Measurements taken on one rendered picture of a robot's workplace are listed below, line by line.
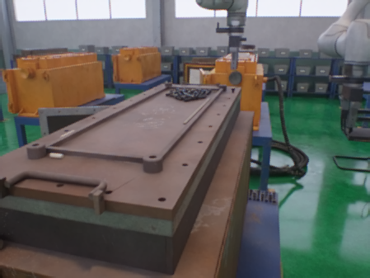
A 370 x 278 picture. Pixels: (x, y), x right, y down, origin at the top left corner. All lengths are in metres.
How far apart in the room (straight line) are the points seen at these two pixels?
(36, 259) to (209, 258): 0.32
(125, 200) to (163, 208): 0.07
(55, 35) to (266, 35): 7.26
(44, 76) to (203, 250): 3.85
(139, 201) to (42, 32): 12.19
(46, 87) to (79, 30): 7.56
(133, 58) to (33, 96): 3.07
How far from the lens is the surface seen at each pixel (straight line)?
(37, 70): 4.38
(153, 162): 0.62
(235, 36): 1.45
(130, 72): 7.06
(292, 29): 10.08
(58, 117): 1.97
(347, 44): 1.36
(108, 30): 11.24
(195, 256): 0.62
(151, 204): 0.52
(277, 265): 1.57
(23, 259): 0.68
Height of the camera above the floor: 1.62
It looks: 19 degrees down
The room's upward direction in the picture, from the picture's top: straight up
